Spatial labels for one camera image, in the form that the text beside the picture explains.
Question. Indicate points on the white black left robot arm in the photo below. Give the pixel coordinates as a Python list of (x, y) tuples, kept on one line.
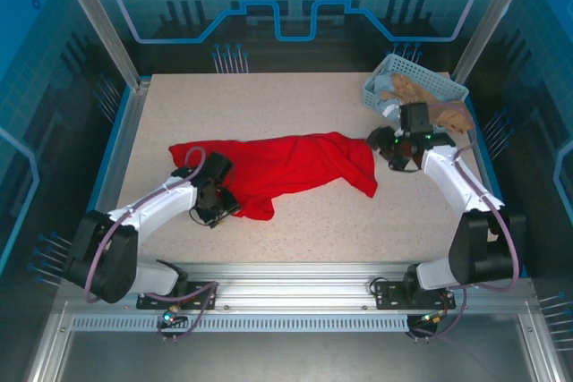
[(154, 209)]

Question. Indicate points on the slotted aluminium strip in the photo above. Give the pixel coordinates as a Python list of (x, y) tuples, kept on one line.
[(268, 323)]

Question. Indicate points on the light blue t-shirt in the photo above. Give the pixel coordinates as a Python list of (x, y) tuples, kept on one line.
[(384, 87)]

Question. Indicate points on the aluminium mounting rail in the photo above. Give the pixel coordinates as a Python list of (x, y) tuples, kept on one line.
[(295, 286)]

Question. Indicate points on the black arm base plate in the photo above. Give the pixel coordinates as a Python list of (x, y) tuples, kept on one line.
[(201, 294), (391, 296)]

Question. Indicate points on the red t-shirt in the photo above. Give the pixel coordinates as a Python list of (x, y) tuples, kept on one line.
[(286, 163)]

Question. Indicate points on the light blue plastic basket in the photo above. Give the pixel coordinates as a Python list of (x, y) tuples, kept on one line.
[(425, 75)]

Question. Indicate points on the tan t-shirt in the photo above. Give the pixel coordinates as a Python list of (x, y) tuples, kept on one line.
[(416, 91)]

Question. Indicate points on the grey metal panel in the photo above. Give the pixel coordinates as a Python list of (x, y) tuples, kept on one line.
[(286, 357)]

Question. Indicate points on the aluminium frame post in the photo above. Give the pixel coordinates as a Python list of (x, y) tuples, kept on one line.
[(100, 19), (497, 15)]

